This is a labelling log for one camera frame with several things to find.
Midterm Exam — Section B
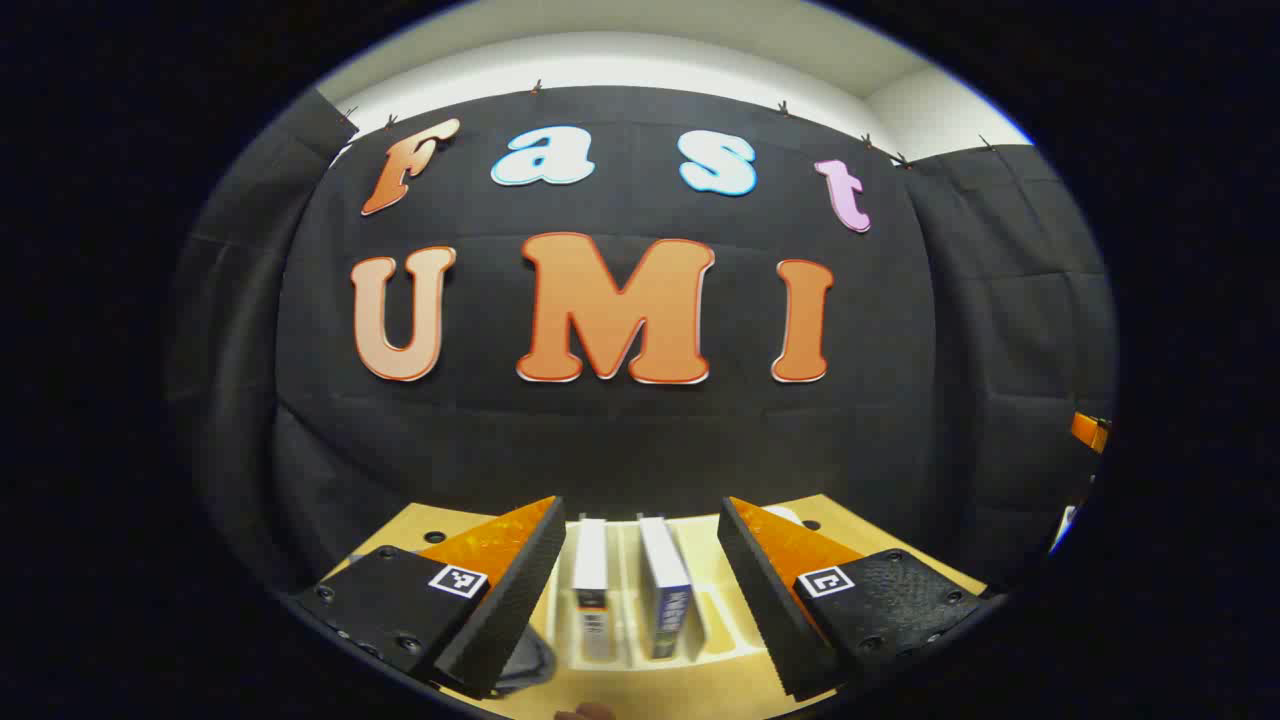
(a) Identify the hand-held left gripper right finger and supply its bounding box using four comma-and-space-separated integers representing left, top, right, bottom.
717, 496, 993, 702

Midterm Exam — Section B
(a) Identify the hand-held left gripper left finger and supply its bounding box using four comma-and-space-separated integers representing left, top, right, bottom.
290, 495, 568, 701

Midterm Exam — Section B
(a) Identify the grey schoolbag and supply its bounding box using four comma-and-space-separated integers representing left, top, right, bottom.
495, 628, 559, 698

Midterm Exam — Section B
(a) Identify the grey white book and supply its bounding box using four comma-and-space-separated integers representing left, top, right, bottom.
572, 517, 614, 662

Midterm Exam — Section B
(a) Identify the blue book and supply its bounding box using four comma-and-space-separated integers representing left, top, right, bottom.
637, 515, 695, 662

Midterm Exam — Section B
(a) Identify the white bookshelf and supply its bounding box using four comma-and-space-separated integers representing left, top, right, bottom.
545, 505, 806, 671

